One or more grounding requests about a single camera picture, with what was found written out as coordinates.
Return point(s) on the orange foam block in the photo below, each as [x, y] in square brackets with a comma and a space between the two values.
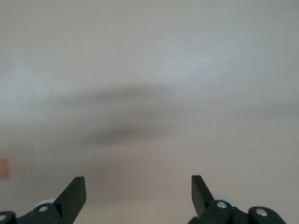
[4, 169]

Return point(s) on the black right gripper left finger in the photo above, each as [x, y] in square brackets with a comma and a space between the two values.
[63, 210]

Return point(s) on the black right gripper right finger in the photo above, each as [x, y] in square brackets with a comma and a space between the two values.
[210, 212]

